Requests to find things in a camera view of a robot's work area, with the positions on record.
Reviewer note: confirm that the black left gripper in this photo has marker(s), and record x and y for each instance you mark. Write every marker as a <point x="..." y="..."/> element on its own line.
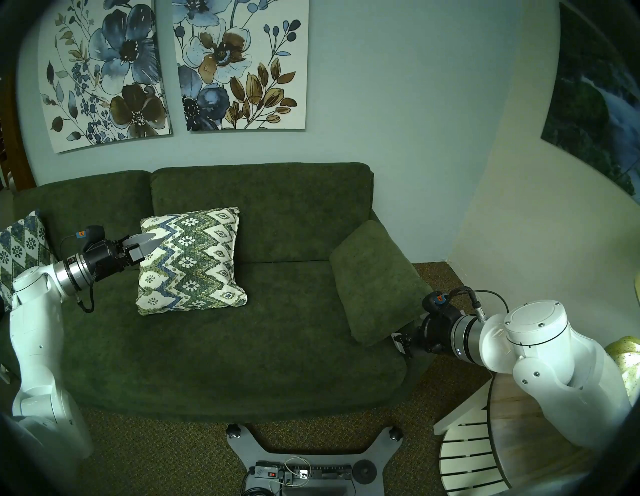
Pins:
<point x="110" y="257"/>

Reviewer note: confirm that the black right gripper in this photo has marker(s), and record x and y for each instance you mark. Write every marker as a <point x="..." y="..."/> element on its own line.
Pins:
<point x="435" y="332"/>

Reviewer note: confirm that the zigzag patterned throw pillow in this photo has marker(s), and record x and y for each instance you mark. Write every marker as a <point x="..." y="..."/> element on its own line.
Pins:
<point x="200" y="260"/>

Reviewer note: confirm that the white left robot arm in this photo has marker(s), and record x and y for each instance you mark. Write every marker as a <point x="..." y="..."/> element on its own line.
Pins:
<point x="35" y="350"/>

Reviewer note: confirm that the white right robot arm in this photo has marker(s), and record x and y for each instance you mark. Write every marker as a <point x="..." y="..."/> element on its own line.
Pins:
<point x="540" y="340"/>

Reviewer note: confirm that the green sofa armrest cushion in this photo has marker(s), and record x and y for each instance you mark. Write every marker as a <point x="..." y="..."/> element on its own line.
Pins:
<point x="375" y="280"/>

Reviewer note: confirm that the dark green fabric sofa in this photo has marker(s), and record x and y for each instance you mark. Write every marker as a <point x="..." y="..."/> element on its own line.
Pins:
<point x="280" y="330"/>

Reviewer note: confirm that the diamond patterned throw pillow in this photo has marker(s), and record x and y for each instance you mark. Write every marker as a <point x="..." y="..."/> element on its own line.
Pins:
<point x="20" y="250"/>

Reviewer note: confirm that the black base caster knob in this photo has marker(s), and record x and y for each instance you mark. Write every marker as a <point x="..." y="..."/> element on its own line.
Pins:
<point x="233" y="430"/>
<point x="395" y="433"/>

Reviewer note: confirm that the white slatted wooden chair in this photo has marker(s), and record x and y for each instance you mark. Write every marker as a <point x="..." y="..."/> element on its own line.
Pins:
<point x="465" y="450"/>

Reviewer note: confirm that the black round base disc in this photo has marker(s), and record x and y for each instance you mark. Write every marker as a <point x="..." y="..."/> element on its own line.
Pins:
<point x="364" y="471"/>

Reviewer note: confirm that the round wooden side table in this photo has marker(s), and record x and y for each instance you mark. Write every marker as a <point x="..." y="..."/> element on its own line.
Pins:
<point x="520" y="430"/>

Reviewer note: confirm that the black power strip box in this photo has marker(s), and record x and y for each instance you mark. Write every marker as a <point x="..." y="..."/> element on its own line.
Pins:
<point x="327" y="471"/>

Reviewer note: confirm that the floral canvas with blue flowers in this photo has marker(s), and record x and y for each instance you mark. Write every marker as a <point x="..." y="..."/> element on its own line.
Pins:
<point x="110" y="75"/>

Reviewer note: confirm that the floral canvas with brown leaves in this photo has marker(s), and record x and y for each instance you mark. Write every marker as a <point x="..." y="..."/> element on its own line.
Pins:
<point x="240" y="65"/>

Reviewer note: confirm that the yellow-green ceramic lamp base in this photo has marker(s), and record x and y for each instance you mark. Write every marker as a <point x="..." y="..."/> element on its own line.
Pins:
<point x="625" y="365"/>

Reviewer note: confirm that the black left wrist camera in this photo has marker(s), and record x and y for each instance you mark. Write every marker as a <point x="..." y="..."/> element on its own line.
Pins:
<point x="92" y="235"/>

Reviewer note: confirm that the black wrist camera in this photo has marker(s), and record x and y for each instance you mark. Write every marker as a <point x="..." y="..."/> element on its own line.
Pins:
<point x="92" y="235"/>
<point x="435" y="302"/>

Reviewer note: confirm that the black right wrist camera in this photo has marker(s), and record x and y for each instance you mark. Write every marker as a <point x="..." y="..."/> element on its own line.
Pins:
<point x="435" y="302"/>

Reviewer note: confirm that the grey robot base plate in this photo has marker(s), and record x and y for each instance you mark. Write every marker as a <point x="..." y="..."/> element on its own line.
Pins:
<point x="250" y="450"/>

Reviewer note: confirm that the waterfall landscape wall picture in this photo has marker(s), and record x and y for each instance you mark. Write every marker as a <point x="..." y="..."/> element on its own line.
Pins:
<point x="595" y="100"/>

